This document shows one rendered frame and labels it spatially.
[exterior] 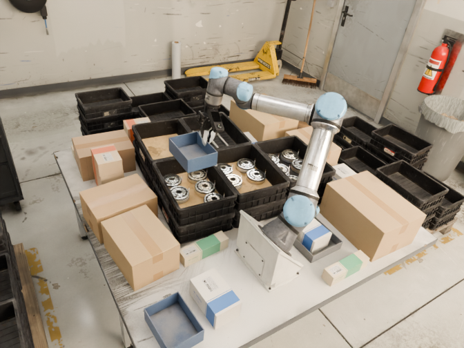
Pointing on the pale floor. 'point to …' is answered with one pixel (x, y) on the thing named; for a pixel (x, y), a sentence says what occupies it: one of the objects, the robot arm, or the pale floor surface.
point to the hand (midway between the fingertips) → (206, 143)
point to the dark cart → (8, 175)
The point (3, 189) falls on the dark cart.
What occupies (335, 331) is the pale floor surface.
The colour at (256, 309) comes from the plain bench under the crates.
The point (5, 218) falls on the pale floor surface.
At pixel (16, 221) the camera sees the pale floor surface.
